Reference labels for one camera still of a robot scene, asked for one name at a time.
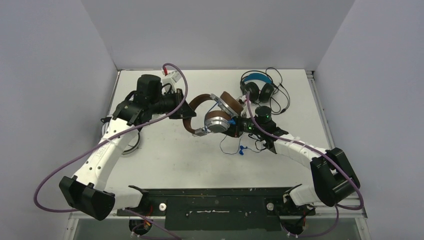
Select brown headphones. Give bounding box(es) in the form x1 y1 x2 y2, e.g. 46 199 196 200
182 91 244 137

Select white black headphones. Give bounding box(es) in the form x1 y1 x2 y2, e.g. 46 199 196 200
100 115 141 156

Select purple cable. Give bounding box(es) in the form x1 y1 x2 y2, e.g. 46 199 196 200
33 62 190 240
245 92 365 239

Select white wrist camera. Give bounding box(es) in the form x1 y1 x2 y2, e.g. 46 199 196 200
236 95 248 116
161 70 182 90

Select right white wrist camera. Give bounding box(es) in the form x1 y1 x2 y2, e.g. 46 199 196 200
236 95 248 116

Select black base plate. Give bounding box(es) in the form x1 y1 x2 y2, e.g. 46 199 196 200
117 187 316 232

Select aluminium frame rail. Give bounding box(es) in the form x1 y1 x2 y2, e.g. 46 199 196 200
305 70 368 219

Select black blue headphones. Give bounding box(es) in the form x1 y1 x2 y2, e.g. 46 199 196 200
239 71 276 103

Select thin blue headphone cable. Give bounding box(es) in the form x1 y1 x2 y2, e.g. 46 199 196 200
198 100 266 156

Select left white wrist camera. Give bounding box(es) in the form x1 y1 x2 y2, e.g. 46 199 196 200
161 70 182 90

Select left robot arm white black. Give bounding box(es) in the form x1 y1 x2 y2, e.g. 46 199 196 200
59 71 195 221

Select thin black headphone cable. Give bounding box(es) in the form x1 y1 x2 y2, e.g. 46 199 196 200
238 67 292 116

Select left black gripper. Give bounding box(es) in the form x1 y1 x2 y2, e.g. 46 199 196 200
149 88 197 120

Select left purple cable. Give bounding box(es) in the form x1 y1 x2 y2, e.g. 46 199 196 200
33 62 190 240

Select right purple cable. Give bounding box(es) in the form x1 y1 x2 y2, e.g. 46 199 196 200
245 92 365 239

